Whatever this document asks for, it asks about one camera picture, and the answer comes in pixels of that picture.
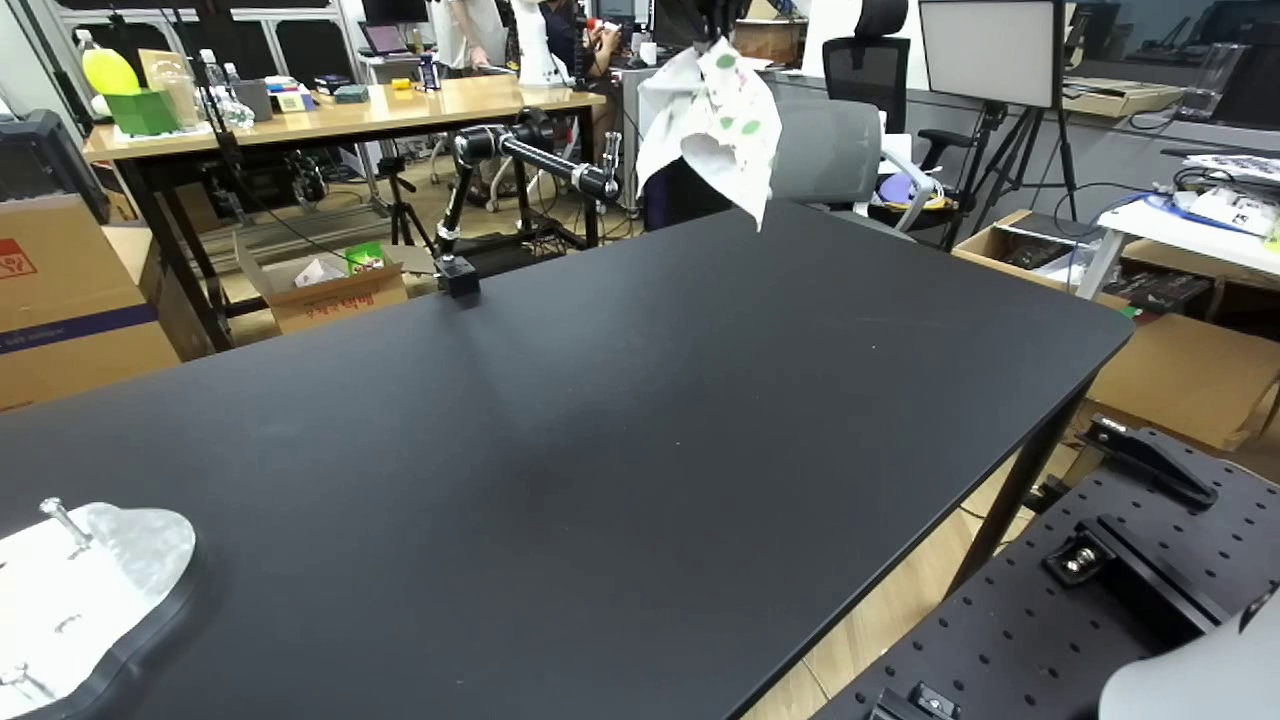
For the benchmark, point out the black computer tower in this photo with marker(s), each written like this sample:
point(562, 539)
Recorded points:
point(677, 195)

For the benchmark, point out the black perforated breadboard plate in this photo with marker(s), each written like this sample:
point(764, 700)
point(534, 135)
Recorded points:
point(1100, 576)

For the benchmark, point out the white projector screen board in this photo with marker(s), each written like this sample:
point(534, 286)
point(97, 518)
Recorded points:
point(993, 51)

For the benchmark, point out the white leaf-print cloth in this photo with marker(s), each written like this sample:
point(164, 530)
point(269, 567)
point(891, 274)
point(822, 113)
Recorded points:
point(713, 110)

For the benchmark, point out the black clamp bracket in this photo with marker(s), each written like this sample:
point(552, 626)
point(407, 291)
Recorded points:
point(1117, 441)

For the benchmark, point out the open cardboard box with items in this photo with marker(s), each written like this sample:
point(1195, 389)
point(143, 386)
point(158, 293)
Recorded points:
point(330, 286)

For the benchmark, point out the black camera tripod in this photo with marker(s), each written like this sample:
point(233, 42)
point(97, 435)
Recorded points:
point(407, 227)

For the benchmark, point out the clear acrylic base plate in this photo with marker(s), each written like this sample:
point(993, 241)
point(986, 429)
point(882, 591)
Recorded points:
point(75, 586)

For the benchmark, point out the large cardboard box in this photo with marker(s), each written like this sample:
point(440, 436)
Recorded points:
point(68, 315)

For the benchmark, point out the seated person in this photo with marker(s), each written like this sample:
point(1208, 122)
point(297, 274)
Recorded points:
point(581, 42)

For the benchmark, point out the grey office chair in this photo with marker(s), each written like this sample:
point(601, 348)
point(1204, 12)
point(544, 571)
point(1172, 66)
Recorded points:
point(845, 142)

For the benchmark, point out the flat cardboard sheet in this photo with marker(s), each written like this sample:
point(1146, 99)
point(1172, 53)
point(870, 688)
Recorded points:
point(1198, 380)

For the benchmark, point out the long wooden desk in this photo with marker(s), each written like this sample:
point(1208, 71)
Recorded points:
point(155, 164)

